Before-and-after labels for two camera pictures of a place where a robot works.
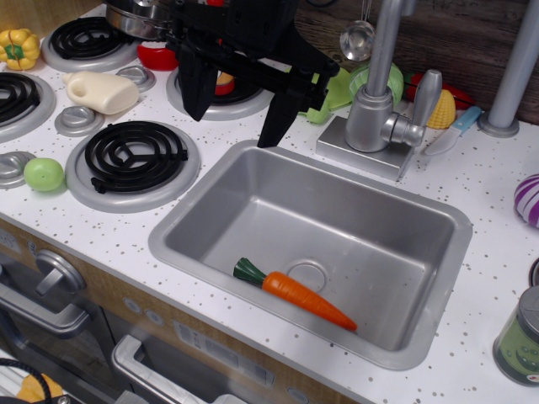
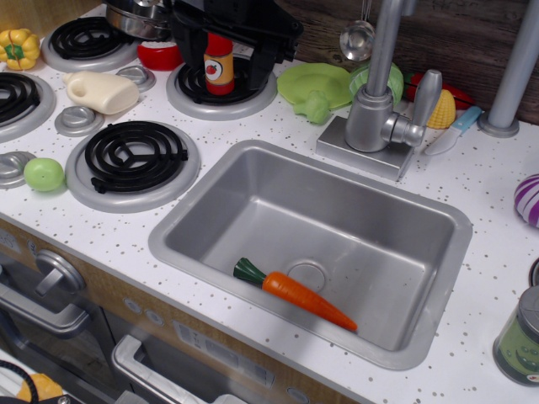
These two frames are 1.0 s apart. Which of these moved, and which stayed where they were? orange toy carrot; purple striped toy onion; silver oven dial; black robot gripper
Moved: black robot gripper
Stayed: purple striped toy onion; orange toy carrot; silver oven dial
